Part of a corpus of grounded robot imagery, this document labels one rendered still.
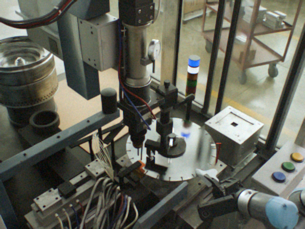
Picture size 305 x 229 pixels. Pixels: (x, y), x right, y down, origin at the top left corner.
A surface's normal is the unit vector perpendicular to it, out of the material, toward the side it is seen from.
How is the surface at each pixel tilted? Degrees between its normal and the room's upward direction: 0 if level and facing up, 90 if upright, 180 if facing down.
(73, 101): 0
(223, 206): 62
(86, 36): 90
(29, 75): 90
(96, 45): 90
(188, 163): 0
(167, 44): 90
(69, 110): 0
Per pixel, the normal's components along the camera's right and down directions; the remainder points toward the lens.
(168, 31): -0.72, 0.42
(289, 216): 0.47, 0.00
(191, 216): 0.02, -0.78
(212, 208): -0.05, 0.18
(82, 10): -0.60, -0.04
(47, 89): 0.87, 0.33
